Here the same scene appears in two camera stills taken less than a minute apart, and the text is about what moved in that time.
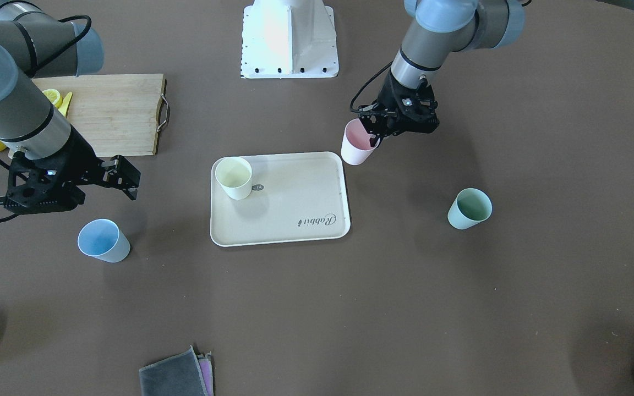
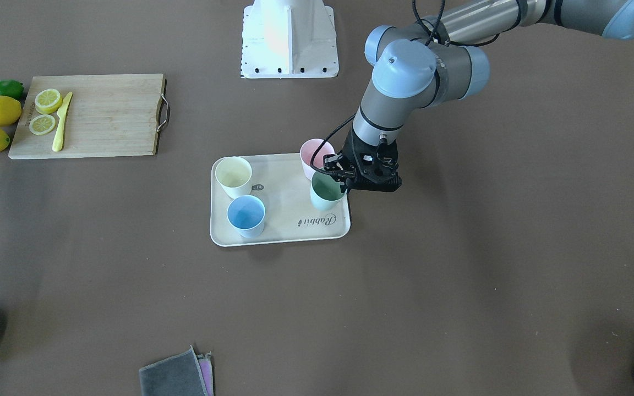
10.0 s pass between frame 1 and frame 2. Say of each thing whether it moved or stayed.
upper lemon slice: stayed
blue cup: moved
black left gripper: moved
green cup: moved
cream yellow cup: stayed
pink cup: moved
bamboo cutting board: stayed
